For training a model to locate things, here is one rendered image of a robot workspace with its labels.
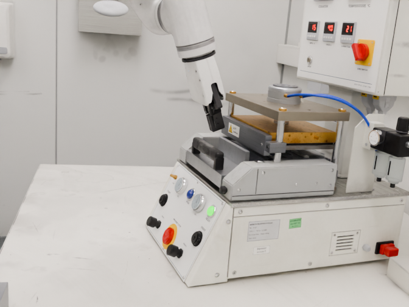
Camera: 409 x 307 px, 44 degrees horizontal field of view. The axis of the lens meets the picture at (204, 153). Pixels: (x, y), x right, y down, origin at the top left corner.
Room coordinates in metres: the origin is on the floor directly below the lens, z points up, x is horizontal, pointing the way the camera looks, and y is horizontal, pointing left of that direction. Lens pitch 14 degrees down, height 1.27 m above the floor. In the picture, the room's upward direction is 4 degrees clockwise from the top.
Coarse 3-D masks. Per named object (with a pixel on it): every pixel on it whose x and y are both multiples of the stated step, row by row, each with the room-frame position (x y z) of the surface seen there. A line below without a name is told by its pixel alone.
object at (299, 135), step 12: (240, 120) 1.19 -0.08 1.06; (252, 120) 1.19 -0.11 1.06; (264, 120) 1.20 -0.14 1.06; (288, 132) 1.07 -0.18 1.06; (300, 132) 1.08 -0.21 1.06; (312, 132) 1.09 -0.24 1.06; (324, 132) 1.11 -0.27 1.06; (288, 144) 1.07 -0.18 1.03; (300, 144) 1.09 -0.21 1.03; (312, 144) 1.10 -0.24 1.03; (324, 144) 1.11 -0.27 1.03
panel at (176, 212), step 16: (176, 176) 1.20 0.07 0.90; (192, 176) 1.14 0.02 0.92; (176, 192) 1.17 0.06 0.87; (208, 192) 1.04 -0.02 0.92; (160, 208) 1.19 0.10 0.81; (176, 208) 1.12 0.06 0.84; (192, 208) 1.06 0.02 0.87; (176, 224) 1.08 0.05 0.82; (192, 224) 1.02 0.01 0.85; (208, 224) 0.97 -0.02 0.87; (160, 240) 1.11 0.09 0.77; (176, 240) 1.05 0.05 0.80; (176, 256) 1.01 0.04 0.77; (192, 256) 0.96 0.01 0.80
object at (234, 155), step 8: (224, 144) 1.17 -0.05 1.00; (232, 144) 1.13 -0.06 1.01; (200, 152) 1.18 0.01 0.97; (224, 152) 1.17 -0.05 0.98; (232, 152) 1.12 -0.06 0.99; (240, 152) 1.09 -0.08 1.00; (248, 152) 1.07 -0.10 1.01; (192, 160) 1.16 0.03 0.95; (200, 160) 1.12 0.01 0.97; (208, 160) 1.11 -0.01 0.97; (224, 160) 1.13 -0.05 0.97; (232, 160) 1.12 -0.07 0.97; (240, 160) 1.08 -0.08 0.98; (248, 160) 1.07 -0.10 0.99; (200, 168) 1.11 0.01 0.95; (208, 168) 1.07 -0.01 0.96; (224, 168) 1.06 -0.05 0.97; (232, 168) 1.06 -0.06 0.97; (208, 176) 1.07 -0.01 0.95; (216, 176) 1.03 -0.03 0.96; (224, 176) 1.01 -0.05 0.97; (216, 184) 1.02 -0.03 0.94
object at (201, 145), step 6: (198, 138) 1.16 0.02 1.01; (192, 144) 1.17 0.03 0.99; (198, 144) 1.13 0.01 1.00; (204, 144) 1.11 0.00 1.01; (210, 144) 1.10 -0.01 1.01; (192, 150) 1.17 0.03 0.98; (198, 150) 1.17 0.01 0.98; (204, 150) 1.10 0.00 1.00; (210, 150) 1.07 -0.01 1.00; (216, 150) 1.05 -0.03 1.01; (210, 156) 1.07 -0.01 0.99; (216, 156) 1.04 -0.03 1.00; (222, 156) 1.04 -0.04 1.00; (216, 162) 1.04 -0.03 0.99; (222, 162) 1.04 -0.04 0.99; (216, 168) 1.04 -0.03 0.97; (222, 168) 1.04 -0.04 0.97
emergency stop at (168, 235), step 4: (168, 228) 1.08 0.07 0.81; (172, 228) 1.08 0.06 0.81; (164, 232) 1.09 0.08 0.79; (168, 232) 1.08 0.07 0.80; (172, 232) 1.07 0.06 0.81; (164, 236) 1.08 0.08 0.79; (168, 236) 1.07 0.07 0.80; (172, 236) 1.06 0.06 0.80; (164, 240) 1.07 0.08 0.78; (168, 240) 1.06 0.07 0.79
